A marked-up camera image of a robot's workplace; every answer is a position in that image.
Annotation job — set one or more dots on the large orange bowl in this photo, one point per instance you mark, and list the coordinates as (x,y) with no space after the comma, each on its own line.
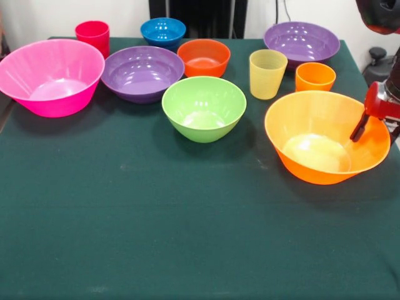
(312,156)

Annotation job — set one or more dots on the grey base with black knob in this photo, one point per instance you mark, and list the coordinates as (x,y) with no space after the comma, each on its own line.
(376,70)

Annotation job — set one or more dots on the large pink bowl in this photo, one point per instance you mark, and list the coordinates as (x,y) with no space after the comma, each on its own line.
(50,90)

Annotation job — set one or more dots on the dark green tablecloth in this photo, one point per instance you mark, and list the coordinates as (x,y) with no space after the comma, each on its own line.
(156,218)

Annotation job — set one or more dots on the small blue bowl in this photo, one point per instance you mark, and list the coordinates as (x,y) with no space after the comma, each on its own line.
(162,31)

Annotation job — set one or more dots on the green bowl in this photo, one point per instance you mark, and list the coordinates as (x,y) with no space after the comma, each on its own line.
(203,109)

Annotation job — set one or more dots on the red cup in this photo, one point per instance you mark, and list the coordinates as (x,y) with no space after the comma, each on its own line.
(92,36)

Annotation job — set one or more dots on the purple bowl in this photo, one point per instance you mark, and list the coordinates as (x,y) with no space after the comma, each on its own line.
(301,42)
(142,75)

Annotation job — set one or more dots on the orange cup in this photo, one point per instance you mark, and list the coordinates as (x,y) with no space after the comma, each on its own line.
(315,78)

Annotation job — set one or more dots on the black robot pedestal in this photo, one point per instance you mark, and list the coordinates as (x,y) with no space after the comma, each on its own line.
(203,15)

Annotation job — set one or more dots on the yellow-green cup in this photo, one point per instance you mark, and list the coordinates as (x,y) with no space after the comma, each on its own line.
(267,75)

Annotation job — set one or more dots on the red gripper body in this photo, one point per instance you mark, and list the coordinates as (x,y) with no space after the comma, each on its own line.
(375,103)

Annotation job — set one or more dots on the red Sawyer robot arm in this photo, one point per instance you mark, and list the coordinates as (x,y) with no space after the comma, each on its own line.
(394,78)

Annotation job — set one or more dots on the small red-orange bowl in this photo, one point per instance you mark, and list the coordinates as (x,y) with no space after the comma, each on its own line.
(203,59)

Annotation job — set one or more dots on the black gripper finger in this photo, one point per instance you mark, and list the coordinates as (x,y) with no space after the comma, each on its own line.
(359,129)

